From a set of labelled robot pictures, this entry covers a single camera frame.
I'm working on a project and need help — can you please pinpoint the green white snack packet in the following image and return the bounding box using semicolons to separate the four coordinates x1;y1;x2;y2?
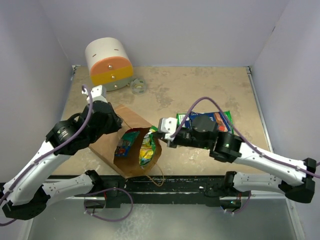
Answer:
176;111;235;133

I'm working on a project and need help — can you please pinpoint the red blue snack packet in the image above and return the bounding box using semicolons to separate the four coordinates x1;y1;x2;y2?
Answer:
199;111;233;133

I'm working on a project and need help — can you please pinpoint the yellow green snack bag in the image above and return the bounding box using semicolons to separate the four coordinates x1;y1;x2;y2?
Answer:
139;126;158;169

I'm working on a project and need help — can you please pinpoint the brown paper bag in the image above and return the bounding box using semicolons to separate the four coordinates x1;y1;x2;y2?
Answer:
89;104;162;179

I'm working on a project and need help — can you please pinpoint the blue white chips bag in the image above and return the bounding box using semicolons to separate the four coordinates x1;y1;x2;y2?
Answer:
185;113;201;128

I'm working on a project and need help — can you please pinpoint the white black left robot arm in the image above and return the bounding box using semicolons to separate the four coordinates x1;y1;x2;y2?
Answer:
0;100;122;220

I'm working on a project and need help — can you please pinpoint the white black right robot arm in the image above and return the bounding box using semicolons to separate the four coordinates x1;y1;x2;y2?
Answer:
152;115;316;204

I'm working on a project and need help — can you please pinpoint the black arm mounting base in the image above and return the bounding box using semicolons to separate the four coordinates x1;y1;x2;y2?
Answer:
90;175;249;210

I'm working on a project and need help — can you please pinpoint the clear tape roll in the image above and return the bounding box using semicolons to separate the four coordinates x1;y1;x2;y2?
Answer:
130;78;147;95

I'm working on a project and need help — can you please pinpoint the white cylindrical mini drawer cabinet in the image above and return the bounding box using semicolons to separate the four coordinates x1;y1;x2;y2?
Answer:
84;37;134;92

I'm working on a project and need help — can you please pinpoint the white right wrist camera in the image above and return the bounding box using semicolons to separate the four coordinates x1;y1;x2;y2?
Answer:
158;117;178;148

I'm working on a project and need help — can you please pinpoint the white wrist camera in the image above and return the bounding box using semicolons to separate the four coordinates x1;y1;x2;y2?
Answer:
158;117;178;148
81;85;108;104

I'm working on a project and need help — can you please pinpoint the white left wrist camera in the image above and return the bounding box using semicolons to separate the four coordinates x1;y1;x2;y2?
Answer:
81;85;108;104

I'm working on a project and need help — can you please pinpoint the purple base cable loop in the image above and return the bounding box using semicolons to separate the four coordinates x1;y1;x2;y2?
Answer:
83;184;136;222

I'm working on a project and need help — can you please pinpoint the aluminium frame rail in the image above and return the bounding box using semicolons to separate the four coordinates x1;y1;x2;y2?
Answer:
44;65;296;201

